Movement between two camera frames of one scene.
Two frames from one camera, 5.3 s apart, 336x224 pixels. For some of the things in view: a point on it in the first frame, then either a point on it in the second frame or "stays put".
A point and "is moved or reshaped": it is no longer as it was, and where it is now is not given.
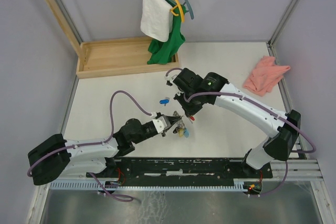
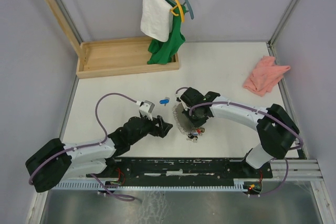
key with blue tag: (165, 101) stays put
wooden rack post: (80, 49) stays put
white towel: (156, 20) stays put
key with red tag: (192, 118) is moved or reshaped
